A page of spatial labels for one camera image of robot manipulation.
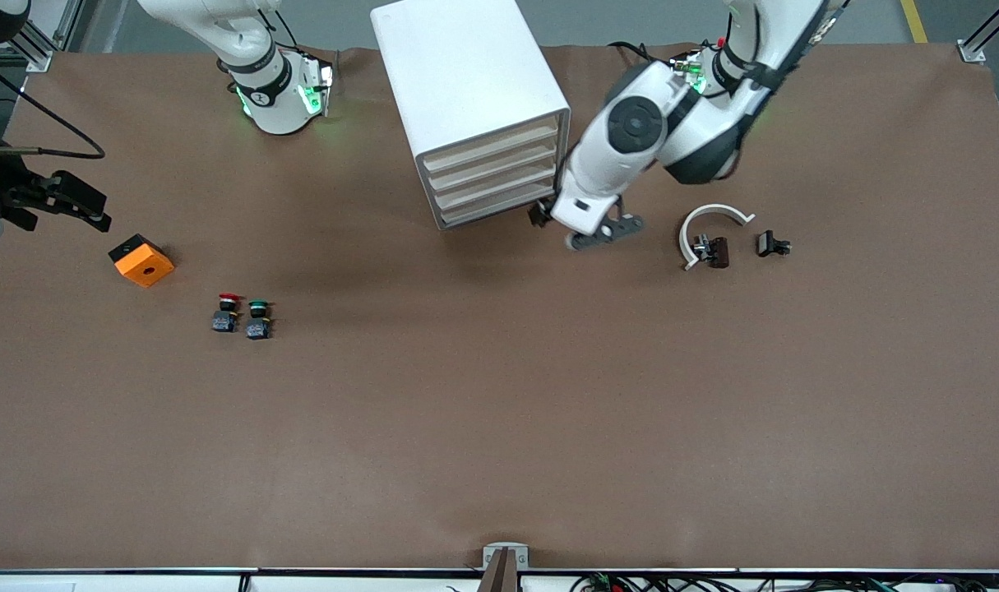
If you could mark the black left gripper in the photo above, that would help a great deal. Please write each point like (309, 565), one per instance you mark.
(538, 215)

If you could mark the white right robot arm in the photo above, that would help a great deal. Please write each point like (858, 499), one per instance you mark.
(277, 107)

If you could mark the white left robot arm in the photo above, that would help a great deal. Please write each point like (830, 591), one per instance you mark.
(598, 177)

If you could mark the orange button box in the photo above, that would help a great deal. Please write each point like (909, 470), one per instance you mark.
(144, 265)

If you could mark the red push button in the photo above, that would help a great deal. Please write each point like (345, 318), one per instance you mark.
(228, 298)

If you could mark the green push button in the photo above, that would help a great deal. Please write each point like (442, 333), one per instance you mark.
(258, 306)

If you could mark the white curved plastic part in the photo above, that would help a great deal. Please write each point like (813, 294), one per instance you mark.
(713, 208)

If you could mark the brown part with metal clip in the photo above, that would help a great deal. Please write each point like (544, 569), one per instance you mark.
(718, 252)

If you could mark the brown table mat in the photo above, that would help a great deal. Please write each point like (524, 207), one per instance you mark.
(499, 411)

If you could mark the small black plastic part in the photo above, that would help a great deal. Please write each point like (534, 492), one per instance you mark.
(768, 243)

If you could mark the aluminium frame profile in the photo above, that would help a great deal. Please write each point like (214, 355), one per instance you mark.
(39, 57)
(972, 51)

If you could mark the grey metal bracket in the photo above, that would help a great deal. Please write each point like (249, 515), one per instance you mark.
(489, 551)

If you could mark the brown wedge post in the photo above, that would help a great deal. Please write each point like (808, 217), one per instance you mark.
(499, 575)

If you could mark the white table edge rail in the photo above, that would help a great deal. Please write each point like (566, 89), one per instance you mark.
(137, 582)

